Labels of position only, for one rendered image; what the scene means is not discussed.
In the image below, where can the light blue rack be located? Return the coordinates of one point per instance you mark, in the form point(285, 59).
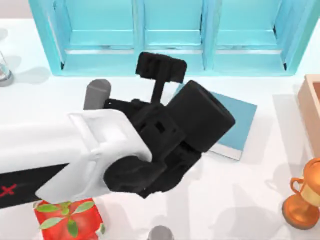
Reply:
point(175, 30)

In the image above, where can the blue book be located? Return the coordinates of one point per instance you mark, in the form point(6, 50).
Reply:
point(241, 125)

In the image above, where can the salmon-coloured shallow box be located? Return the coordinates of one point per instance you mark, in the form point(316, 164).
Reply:
point(308, 105)

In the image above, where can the clear glass with grey base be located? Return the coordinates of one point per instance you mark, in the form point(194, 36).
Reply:
point(4, 75)

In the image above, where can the red box with green leaves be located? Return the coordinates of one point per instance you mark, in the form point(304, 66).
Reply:
point(62, 220)

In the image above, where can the copper trophy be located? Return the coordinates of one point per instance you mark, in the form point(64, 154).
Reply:
point(306, 195)

